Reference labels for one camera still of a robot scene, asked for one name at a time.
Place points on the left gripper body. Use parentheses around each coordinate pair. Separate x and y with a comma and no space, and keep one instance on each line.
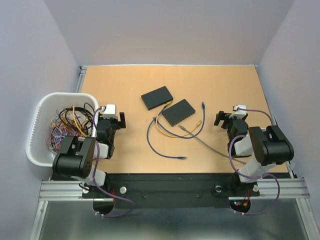
(114,124)

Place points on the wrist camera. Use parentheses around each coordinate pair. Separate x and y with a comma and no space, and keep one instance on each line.
(108,111)
(240,110)

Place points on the white plastic bin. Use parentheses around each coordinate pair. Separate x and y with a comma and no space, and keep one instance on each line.
(36,150)

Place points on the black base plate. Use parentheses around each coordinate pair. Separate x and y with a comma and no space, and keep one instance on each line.
(155,191)

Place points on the aluminium frame rail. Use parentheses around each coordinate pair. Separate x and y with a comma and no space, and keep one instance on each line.
(141,149)

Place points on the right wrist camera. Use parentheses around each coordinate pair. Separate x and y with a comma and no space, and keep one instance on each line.
(240,110)

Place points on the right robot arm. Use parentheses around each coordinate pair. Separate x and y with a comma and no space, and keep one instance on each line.
(267,147)

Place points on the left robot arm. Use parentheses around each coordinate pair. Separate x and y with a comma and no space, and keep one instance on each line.
(75,157)

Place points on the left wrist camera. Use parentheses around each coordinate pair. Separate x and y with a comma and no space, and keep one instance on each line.
(108,111)

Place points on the far black network switch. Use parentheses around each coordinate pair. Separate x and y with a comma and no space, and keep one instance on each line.
(156,98)

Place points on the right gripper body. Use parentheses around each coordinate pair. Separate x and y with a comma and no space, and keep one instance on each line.
(228,123)

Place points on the near black network switch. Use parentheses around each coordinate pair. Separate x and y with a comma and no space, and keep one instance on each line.
(178,112)

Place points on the black network switch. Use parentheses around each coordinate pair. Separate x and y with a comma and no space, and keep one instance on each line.
(156,98)
(178,112)

